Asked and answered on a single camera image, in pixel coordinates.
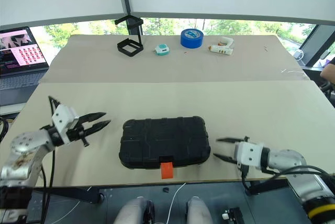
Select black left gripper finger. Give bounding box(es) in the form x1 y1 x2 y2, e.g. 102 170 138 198
84 119 112 136
77 112 107 126

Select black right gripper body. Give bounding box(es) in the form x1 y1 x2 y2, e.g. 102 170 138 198
231 136 250 177

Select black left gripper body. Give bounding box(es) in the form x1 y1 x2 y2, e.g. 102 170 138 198
68 124 90 148

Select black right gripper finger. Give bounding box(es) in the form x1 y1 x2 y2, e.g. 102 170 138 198
215 137 247 144
213 153 238 164

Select black plastic tool case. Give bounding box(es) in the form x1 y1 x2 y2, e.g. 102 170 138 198
118 116 211 180

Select black box on floor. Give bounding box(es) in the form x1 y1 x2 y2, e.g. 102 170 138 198
221 207 246 224

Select grey rounded shell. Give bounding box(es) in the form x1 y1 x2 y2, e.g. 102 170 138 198
115 196 155 224
185 196 214 224

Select white glue gun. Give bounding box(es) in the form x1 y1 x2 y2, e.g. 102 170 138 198
207 36 235 56

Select open laptop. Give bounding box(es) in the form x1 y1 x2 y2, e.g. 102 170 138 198
0 26 50 107

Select black stand with square base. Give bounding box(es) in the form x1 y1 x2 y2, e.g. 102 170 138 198
114 14 144 58

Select small teal white device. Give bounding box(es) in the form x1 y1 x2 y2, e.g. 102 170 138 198
154 43 171 57

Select blue tape roll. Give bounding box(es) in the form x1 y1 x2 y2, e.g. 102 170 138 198
180 28 205 50

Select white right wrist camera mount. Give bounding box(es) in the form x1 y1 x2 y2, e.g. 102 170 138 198
235 141 264 169

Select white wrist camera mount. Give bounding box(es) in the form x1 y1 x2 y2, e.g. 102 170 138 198
51 104 80 145
235 141 264 169

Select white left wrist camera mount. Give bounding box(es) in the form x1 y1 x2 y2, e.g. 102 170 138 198
51 104 80 145

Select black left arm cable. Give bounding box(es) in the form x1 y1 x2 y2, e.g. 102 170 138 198
41 95 62 224

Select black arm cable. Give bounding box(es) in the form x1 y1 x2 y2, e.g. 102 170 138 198
41 95 62 224
241 165 335 191

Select dark table frame bar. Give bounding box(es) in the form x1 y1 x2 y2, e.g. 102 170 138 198
32 186 104 204
245 178 288 196

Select thin white cable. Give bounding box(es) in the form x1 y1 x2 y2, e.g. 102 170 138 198
168 182 187 224

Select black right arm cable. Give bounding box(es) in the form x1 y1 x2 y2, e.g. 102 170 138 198
241 165 335 191

